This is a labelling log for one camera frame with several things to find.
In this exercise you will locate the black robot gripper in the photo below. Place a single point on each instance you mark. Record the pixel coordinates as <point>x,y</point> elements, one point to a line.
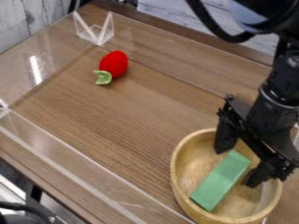
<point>262,124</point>

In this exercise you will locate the green rectangular block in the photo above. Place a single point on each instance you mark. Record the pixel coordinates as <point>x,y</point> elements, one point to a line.
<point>215,187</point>

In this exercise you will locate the brown wooden bowl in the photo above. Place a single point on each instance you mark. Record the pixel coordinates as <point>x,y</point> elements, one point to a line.
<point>246,205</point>

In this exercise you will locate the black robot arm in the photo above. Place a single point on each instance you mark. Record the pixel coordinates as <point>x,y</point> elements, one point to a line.
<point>274,16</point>

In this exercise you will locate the red plush strawberry toy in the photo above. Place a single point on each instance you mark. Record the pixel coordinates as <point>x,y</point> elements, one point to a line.
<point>113,67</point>

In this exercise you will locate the black table leg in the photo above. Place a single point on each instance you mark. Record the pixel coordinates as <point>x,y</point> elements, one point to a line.
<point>34,197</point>

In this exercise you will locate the clear acrylic corner bracket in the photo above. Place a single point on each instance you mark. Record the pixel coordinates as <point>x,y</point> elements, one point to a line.
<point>98,35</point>

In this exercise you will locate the clear acrylic tray wall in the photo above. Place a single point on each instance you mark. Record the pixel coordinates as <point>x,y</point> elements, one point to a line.
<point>95,143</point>

